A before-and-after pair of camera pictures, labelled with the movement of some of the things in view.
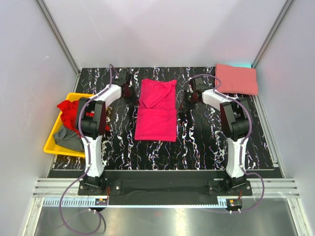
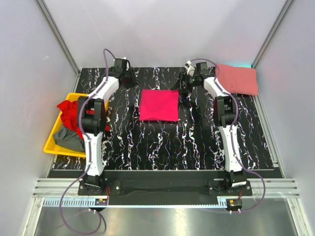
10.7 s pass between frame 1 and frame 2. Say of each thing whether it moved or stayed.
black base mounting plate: stayed
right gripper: moved
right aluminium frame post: stayed
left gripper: moved
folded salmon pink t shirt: stayed
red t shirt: stayed
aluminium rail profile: stayed
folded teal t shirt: stayed
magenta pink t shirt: moved
